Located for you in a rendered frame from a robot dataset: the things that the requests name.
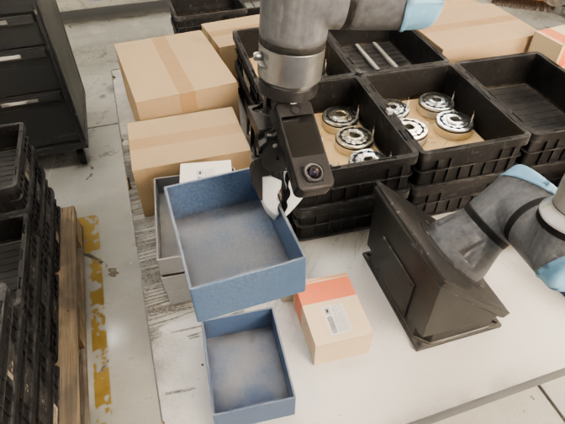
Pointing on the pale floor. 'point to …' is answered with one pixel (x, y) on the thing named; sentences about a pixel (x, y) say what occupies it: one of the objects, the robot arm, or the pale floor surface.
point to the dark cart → (41, 78)
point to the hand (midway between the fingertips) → (280, 214)
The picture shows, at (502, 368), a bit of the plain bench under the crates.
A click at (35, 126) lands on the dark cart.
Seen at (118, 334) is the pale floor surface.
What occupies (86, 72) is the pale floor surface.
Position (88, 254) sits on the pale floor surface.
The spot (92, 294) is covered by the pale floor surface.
